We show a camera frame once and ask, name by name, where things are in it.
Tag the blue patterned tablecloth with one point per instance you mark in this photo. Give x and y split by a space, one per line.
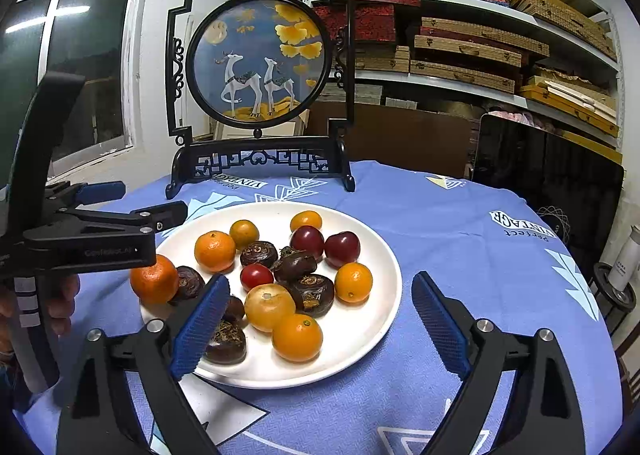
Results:
450 235

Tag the white round plate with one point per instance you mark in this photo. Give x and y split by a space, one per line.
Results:
370 330

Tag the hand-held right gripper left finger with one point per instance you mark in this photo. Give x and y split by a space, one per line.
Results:
200 330

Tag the white thermos bottle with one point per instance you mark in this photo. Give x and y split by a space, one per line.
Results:
625 255

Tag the stack of yellow flat boxes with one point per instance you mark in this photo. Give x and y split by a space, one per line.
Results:
570 100

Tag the orange mandarin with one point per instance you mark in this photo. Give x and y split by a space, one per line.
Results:
215 251
154 280

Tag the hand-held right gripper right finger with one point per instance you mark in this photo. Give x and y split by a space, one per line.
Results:
440 330

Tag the black flat panel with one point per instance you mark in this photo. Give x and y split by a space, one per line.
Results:
550 175

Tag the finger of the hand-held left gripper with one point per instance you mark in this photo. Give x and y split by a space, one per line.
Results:
100 191
150 220

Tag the dark brown water chestnut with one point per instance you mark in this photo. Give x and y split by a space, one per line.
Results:
227 345
295 267
187 285
286 251
234 307
312 294
258 254

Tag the orange kumquat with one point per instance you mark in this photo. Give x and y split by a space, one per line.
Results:
305 220
297 337
353 282

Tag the window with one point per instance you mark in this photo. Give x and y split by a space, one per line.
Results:
90 60

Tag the round deer screen ornament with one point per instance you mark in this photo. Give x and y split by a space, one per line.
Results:
260 70

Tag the red cherry tomato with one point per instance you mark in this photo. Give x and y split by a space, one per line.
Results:
256 276

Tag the pale yellow round fruit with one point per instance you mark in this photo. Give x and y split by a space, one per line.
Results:
270 307

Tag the stack of red boxes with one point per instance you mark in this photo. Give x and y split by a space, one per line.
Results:
365 15

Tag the person's left hand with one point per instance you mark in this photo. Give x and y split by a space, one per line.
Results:
65 302

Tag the stack of woven boxes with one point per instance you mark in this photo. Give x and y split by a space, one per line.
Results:
470 55
565 15

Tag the brown cardboard sheet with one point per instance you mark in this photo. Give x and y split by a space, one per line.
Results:
400 140

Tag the yellow-orange kumquat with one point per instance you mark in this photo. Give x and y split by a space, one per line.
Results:
244 234

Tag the pink cloth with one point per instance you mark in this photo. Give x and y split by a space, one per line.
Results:
515 116

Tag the dark red plum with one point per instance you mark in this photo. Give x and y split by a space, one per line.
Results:
342 248
307 242

